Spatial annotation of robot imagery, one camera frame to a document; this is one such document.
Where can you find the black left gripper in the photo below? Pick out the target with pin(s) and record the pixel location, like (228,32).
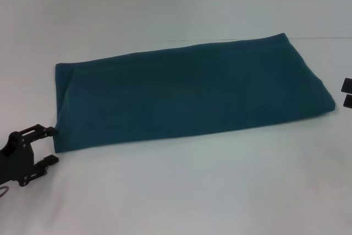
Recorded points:
(19,155)

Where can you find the teal blue t-shirt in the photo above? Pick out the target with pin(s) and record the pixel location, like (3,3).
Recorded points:
(192,94)

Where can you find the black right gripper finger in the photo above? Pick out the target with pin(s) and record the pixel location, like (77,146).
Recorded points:
(348,100)
(347,85)

